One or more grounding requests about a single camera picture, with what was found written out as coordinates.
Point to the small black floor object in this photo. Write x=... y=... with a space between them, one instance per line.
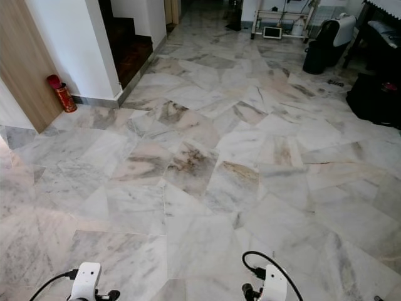
x=336 y=83

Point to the red patterned canister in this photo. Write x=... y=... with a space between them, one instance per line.
x=64 y=96

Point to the black bag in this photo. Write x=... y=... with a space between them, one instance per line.
x=376 y=100

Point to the dark wooden staircase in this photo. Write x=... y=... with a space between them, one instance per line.
x=130 y=50

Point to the light wooden door panel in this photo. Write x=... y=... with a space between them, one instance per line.
x=28 y=59

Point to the black and white appliance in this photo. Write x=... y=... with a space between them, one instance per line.
x=326 y=45

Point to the white framed tablet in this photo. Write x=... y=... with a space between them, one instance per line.
x=272 y=32

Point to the white metal rack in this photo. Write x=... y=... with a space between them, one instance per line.
x=282 y=14

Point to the black table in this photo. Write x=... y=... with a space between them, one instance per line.
x=379 y=34

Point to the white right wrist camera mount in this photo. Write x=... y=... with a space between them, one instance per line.
x=274 y=285

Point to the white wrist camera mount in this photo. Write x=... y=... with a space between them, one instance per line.
x=86 y=280
x=274 y=285

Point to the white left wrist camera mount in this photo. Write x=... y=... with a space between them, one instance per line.
x=86 y=280

